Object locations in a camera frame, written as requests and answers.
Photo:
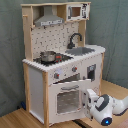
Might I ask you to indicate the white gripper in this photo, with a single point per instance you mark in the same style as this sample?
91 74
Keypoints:
89 98

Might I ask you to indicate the silver toy pot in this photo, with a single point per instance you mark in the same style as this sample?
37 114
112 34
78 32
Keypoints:
48 56

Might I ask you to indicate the toy microwave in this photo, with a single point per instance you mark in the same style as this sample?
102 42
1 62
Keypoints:
77 11

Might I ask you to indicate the black toy stovetop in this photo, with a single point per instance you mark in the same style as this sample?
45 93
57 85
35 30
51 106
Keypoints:
59 58

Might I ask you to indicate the white oven door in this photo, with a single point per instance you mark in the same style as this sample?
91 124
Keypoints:
67 100

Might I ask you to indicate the red stove knob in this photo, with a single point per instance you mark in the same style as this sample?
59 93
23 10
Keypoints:
74 69
56 75

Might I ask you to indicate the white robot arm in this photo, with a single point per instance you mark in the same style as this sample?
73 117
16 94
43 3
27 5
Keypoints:
102 108

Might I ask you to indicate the grey range hood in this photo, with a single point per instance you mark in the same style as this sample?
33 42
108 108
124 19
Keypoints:
48 18

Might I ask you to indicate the left red stove knob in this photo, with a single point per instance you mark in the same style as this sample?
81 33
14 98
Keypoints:
56 75

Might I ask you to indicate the wooden toy kitchen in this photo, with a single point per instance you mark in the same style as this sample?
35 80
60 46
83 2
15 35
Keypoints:
59 67

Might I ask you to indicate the ice dispenser panel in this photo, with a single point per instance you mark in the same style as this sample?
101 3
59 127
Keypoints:
91 72

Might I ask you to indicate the grey toy sink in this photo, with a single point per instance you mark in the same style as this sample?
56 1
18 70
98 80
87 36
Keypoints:
79 51

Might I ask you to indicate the right red stove knob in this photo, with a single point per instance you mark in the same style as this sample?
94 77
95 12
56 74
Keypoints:
74 69

